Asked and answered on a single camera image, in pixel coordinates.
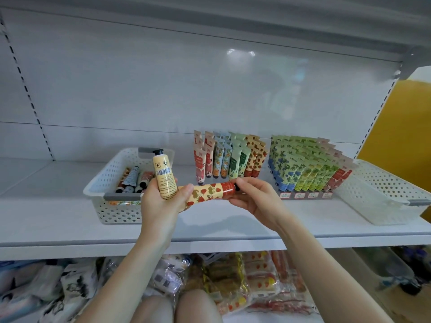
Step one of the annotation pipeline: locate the person's left leg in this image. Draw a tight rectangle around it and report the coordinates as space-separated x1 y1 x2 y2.
131 294 177 323

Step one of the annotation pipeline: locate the pile of snack packets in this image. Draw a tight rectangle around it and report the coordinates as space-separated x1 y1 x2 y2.
0 251 317 323

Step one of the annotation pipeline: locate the person's leg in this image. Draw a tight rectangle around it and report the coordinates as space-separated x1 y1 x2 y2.
131 294 177 323
176 289 223 323

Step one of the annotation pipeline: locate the yellow brown hand cream tube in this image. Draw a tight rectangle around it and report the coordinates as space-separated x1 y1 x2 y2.
151 148 179 201

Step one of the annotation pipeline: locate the person's right forearm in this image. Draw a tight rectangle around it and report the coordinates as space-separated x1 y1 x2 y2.
276 218 395 323

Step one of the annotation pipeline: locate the person's left forearm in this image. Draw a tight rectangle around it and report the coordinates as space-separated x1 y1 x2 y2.
77 232 177 323

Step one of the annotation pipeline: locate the person's left hand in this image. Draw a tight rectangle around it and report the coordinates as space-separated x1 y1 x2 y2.
140 177 196 246

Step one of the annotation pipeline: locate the white perforated plastic basket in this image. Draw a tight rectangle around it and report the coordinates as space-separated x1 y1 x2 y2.
333 158 431 226
84 147 176 225

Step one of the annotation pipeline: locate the row of hand cream tubes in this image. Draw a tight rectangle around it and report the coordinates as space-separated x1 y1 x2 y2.
193 130 359 192

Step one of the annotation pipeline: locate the pile of pale hand cream tubes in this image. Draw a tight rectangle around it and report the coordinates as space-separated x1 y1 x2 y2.
116 165 156 194

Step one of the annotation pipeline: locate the orange sunflower hand cream tube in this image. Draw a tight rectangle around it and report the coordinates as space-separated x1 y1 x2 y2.
183 180 240 207

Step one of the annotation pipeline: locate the clear divider tray with labels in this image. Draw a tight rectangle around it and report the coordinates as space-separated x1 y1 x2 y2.
279 192 334 201

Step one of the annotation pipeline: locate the person's right leg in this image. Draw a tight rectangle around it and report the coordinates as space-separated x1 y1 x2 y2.
176 289 223 323

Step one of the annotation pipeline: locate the person's right hand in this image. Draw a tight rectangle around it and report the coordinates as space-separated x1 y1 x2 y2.
228 176 292 233

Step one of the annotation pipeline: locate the white metal shelf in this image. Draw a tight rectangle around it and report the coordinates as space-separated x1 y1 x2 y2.
0 0 431 323

